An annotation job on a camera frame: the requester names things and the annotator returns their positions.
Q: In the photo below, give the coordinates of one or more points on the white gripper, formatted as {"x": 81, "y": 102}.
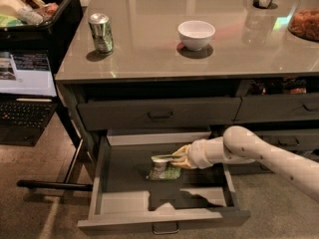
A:
{"x": 200, "y": 153}

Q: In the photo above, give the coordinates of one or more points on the green jalapeno chip bag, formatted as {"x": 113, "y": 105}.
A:
{"x": 163, "y": 169}

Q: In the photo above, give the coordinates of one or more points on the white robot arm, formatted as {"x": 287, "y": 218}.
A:
{"x": 302, "y": 172}

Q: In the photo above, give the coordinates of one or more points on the open grey middle drawer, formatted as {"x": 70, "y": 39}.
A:
{"x": 124, "y": 200}

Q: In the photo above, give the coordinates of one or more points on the grey top left drawer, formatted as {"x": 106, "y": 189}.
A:
{"x": 170, "y": 113}

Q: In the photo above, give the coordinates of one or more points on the grey top right drawer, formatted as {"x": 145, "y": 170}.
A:
{"x": 283, "y": 107}

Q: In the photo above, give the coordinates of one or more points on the snack bags in drawer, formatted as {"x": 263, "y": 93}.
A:
{"x": 294, "y": 86}

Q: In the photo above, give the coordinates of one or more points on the white ceramic bowl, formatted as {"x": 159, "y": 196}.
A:
{"x": 195, "y": 35}

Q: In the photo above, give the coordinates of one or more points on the green soda can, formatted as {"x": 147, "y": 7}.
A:
{"x": 101, "y": 33}

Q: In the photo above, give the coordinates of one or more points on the black cart leg bar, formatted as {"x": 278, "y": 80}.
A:
{"x": 54, "y": 185}

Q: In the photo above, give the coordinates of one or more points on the open black laptop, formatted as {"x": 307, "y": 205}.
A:
{"x": 28, "y": 97}

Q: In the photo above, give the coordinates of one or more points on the black plastic bin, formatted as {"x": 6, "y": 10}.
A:
{"x": 55, "y": 34}

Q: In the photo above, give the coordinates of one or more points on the clear jar of snacks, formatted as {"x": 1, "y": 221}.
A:
{"x": 304, "y": 22}

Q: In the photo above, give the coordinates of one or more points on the white plastic bottle in bin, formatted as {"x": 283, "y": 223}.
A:
{"x": 29, "y": 16}

